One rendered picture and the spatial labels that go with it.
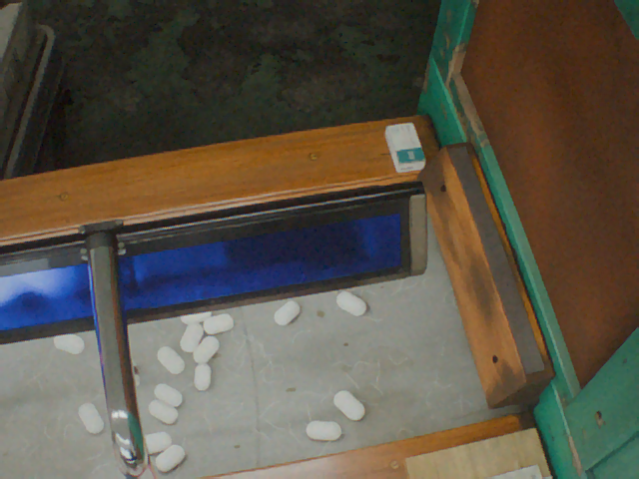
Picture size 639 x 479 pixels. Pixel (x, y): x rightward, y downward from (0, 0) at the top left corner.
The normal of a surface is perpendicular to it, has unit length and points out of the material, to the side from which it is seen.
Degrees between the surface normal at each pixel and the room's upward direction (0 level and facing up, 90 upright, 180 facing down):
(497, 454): 0
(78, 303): 58
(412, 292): 0
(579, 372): 90
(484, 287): 66
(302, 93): 0
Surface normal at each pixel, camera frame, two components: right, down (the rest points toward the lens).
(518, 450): 0.05, -0.51
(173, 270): 0.21, 0.45
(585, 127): -0.98, 0.16
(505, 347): -0.87, -0.07
